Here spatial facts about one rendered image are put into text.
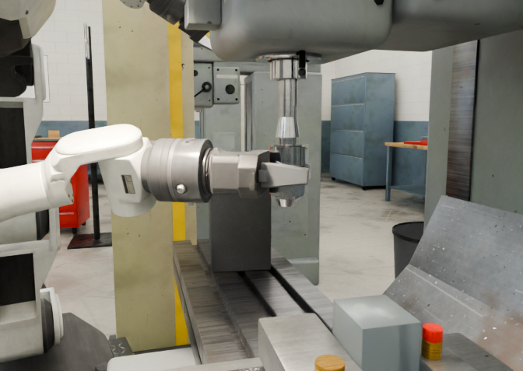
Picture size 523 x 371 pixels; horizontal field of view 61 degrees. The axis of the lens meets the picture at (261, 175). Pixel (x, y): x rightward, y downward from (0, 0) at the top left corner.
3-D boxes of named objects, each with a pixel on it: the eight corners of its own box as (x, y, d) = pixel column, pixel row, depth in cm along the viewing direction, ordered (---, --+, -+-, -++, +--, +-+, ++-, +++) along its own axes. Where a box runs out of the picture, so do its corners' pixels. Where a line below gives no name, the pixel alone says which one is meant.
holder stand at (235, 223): (211, 273, 89) (209, 173, 86) (208, 243, 110) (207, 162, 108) (271, 270, 90) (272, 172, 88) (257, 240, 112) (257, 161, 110)
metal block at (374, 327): (360, 400, 36) (362, 329, 35) (331, 361, 41) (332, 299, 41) (418, 391, 37) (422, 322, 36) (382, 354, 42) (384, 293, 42)
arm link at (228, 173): (255, 140, 53) (160, 139, 55) (255, 219, 54) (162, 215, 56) (271, 136, 66) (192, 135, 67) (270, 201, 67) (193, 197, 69)
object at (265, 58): (265, 55, 52) (265, 48, 52) (248, 64, 61) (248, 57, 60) (332, 57, 55) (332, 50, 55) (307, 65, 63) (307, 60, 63)
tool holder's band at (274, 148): (311, 152, 60) (311, 144, 59) (293, 154, 56) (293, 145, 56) (282, 150, 62) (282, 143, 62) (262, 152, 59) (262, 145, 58)
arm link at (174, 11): (191, 53, 119) (151, 27, 113) (200, 26, 123) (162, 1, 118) (215, 29, 109) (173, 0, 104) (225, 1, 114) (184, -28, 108)
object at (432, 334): (428, 362, 36) (429, 332, 36) (417, 351, 37) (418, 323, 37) (446, 359, 36) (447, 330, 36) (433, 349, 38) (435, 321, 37)
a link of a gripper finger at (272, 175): (308, 188, 57) (260, 187, 58) (309, 163, 56) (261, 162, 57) (307, 190, 55) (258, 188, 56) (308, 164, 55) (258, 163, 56)
